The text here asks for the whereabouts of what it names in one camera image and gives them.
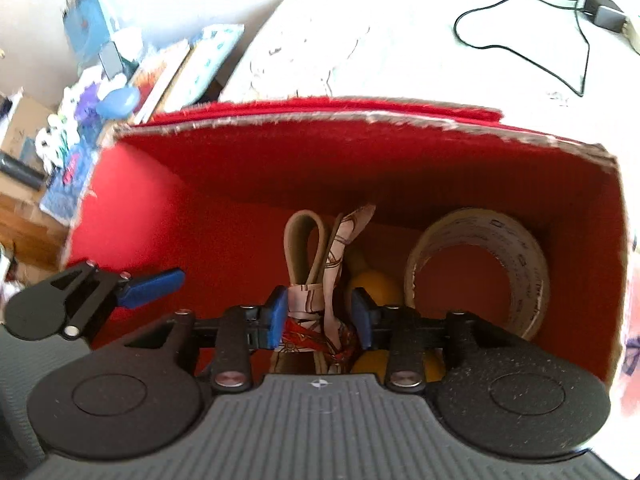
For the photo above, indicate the blue plastic document bag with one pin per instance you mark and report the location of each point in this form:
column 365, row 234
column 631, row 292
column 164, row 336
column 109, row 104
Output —
column 88, row 25

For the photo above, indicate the orange calabash gourd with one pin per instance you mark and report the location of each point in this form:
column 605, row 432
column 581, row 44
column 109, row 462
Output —
column 405, row 352

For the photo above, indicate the purple toy figure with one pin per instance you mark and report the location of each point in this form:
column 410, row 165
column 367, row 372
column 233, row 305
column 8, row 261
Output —
column 85, row 112

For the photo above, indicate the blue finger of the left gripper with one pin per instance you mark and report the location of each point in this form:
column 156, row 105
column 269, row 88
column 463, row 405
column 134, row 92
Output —
column 136, row 292

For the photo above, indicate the beige belt with scarf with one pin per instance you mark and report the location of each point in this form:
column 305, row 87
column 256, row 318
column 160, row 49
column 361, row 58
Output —
column 314, row 338

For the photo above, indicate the blue checkered cloth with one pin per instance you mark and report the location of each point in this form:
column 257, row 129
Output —
column 211, row 46

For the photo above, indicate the black charger adapter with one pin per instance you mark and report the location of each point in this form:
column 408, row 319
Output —
column 605, row 14

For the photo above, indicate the small square mirror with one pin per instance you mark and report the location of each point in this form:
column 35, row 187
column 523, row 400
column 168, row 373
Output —
column 111, row 60

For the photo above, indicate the white power strip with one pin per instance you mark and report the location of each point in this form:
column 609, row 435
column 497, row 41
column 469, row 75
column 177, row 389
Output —
column 630, row 30

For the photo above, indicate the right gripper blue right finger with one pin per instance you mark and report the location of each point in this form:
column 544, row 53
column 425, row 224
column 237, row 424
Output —
column 363, row 307

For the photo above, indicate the large red cardboard box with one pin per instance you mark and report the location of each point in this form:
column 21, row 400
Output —
column 210, row 188

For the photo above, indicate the blue glasses case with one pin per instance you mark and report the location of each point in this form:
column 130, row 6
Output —
column 119, row 104

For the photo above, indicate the printed packing tape roll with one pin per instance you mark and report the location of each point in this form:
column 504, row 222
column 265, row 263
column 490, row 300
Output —
column 481, row 261

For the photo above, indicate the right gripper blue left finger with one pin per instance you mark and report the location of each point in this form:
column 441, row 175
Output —
column 271, row 319

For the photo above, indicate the stack of books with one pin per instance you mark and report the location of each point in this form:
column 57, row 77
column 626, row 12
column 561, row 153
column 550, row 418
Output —
column 154, row 75

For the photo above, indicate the green white small toys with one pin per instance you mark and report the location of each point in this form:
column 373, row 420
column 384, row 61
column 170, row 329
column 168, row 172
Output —
column 53, row 143

